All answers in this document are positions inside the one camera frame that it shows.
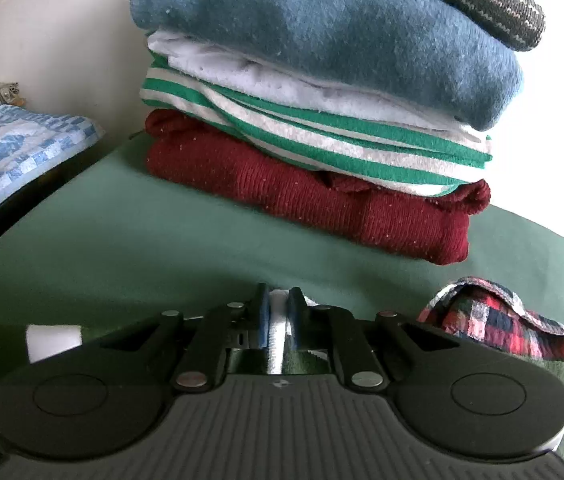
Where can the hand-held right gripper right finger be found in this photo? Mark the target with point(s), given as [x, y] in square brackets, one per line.
[292, 325]

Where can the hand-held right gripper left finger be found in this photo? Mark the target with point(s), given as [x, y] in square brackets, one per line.
[263, 321]

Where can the green white striped plaid-lined jacket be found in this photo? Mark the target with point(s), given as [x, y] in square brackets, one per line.
[492, 325]

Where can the folded red knit sweater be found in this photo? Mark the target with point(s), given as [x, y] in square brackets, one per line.
[282, 195]

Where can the green table cover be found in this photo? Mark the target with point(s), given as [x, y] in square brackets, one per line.
[136, 245]

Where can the folded green white striped shirt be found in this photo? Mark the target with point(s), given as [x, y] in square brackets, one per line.
[312, 135]

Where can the folded white garment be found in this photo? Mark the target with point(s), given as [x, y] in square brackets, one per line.
[282, 80]

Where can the folded blue sweater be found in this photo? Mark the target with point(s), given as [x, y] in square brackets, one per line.
[342, 35]

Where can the blue white patterned cloth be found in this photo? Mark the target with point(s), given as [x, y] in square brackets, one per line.
[16, 150]

